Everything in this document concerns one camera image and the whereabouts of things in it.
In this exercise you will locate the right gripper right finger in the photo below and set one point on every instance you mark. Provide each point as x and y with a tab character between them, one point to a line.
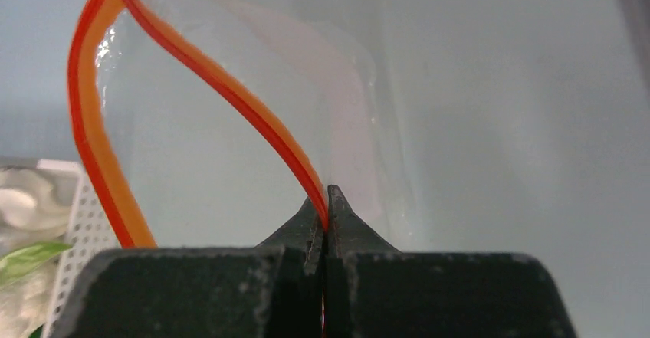
372	289

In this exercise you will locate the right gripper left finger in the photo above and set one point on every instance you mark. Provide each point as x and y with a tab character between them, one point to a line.
273	289

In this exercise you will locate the clear zip top bag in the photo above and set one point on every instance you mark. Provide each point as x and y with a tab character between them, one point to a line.
209	122

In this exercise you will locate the white cauliflower with green leaves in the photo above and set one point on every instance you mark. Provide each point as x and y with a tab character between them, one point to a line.
27	281

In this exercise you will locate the white perforated plastic basket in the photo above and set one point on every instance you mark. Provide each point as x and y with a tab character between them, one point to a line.
88	232

